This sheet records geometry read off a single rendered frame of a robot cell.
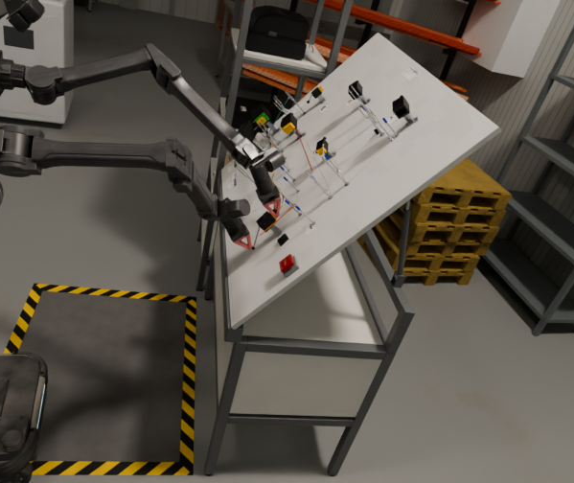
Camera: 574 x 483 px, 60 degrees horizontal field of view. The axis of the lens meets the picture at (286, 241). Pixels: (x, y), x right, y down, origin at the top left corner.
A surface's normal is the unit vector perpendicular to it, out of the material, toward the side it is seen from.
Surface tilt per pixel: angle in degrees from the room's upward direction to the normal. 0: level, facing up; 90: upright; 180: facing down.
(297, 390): 90
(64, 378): 0
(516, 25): 90
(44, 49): 90
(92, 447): 0
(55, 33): 90
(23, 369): 0
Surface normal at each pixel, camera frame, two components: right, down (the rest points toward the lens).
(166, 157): 0.14, -0.22
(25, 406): 0.22, -0.82
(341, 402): 0.14, 0.56
